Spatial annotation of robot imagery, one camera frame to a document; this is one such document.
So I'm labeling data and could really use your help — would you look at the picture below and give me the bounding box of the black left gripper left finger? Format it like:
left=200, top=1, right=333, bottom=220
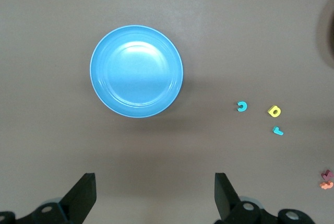
left=0, top=173, right=97, bottom=224

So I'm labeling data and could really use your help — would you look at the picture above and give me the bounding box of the brown paper table cover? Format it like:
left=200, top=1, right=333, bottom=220
left=0, top=0, right=334, bottom=224

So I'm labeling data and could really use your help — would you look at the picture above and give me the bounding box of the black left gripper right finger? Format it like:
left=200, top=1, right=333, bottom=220
left=213, top=173, right=313, bottom=224

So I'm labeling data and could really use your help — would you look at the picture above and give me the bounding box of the orange foam letter t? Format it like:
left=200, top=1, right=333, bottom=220
left=319, top=180, right=334, bottom=190

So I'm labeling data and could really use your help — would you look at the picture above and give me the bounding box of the maroon foam letter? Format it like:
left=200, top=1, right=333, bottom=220
left=320, top=169, right=334, bottom=181

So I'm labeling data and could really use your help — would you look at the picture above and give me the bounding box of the yellow foam letter d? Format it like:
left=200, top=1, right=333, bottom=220
left=267, top=105, right=282, bottom=118

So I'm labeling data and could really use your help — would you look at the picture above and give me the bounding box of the blue plate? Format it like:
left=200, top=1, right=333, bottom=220
left=89, top=25, right=184, bottom=119

